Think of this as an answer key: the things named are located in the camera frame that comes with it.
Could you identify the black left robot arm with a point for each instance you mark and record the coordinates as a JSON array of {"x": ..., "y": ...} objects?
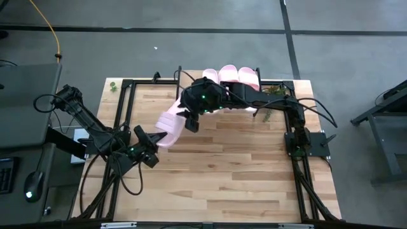
[{"x": 86, "y": 121}]

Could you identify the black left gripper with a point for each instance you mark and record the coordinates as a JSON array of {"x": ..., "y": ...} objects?
[{"x": 143, "y": 149}]

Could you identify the white power box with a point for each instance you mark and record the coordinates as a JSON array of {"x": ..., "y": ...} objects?
[{"x": 81, "y": 136}]

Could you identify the pink foam slide sandal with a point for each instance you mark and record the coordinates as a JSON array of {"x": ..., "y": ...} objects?
[
  {"x": 228, "y": 73},
  {"x": 210, "y": 75},
  {"x": 249, "y": 76},
  {"x": 170, "y": 124}
]

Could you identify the black aluminium rig frame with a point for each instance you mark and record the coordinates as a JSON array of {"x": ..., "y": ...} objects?
[{"x": 149, "y": 82}]

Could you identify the green potted plant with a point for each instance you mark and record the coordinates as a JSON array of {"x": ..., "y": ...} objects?
[{"x": 276, "y": 90}]

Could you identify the black computer mouse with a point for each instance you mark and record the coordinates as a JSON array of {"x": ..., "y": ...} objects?
[{"x": 33, "y": 187}]

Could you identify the black metal cart frame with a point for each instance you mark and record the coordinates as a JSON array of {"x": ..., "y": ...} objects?
[{"x": 383, "y": 144}]

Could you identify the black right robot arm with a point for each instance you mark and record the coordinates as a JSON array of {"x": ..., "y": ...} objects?
[{"x": 270, "y": 100}]

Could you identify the grey office desk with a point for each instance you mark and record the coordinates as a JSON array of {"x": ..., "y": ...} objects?
[{"x": 28, "y": 92}]

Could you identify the black keyboard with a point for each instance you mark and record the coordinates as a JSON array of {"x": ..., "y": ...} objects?
[{"x": 5, "y": 176}]

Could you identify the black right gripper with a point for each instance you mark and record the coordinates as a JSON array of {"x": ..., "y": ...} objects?
[{"x": 192, "y": 125}]

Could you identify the silver metal bracket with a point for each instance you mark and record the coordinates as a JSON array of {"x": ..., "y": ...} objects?
[
  {"x": 117, "y": 225},
  {"x": 295, "y": 226}
]

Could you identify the wooden shelf black metal frame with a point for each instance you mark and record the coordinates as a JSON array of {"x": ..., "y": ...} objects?
[{"x": 186, "y": 76}]

